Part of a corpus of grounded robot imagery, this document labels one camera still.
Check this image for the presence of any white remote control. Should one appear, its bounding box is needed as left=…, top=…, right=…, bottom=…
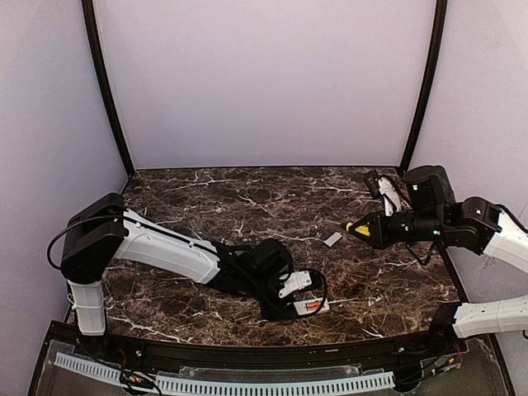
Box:
left=293, top=298, right=330, bottom=317

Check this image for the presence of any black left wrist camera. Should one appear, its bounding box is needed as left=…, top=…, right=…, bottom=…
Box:
left=276, top=267, right=329, bottom=314

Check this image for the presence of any yellow handled screwdriver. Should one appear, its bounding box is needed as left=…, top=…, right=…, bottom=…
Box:
left=341, top=222, right=370, bottom=237

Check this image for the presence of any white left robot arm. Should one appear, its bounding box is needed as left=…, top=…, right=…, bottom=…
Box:
left=51, top=193, right=312, bottom=337

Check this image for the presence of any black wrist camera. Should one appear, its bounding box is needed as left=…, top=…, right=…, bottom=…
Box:
left=276, top=267, right=329, bottom=314
left=364, top=170, right=407, bottom=216

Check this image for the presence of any white battery cover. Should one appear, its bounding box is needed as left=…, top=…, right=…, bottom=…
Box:
left=323, top=232, right=342, bottom=248

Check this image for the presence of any black right frame post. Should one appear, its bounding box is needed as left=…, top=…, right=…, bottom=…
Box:
left=398, top=0, right=448, bottom=175

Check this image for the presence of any orange battery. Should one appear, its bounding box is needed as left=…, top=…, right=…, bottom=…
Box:
left=304, top=301, right=321, bottom=313

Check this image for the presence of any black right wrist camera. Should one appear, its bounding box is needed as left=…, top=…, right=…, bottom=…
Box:
left=364, top=170, right=407, bottom=216

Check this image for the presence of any black frame post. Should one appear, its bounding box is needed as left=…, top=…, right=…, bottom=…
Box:
left=81, top=0, right=135, bottom=179
left=398, top=0, right=448, bottom=175

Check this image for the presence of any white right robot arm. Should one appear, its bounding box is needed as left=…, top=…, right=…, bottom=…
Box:
left=342, top=165, right=527, bottom=342

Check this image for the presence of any black front table rail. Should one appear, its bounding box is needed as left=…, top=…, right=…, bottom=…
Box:
left=78, top=332, right=455, bottom=371

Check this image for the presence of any white slotted cable duct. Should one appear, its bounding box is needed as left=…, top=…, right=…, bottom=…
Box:
left=54, top=352, right=395, bottom=395

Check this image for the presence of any black left frame post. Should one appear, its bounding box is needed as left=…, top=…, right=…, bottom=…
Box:
left=81, top=0, right=135, bottom=179

